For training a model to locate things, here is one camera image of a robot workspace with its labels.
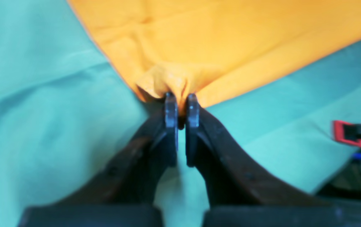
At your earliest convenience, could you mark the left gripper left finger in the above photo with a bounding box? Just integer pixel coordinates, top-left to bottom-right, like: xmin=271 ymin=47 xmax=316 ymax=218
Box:
xmin=18 ymin=93 xmax=178 ymax=227

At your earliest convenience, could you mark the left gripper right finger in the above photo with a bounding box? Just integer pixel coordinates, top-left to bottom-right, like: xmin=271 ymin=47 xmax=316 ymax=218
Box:
xmin=185 ymin=94 xmax=347 ymax=227

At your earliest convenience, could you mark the orange T-shirt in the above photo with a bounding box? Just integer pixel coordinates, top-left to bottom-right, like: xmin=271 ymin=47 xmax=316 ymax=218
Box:
xmin=68 ymin=0 xmax=361 ymax=114

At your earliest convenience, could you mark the green table cloth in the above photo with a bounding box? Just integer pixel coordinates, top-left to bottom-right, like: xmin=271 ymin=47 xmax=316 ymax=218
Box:
xmin=0 ymin=0 xmax=361 ymax=227

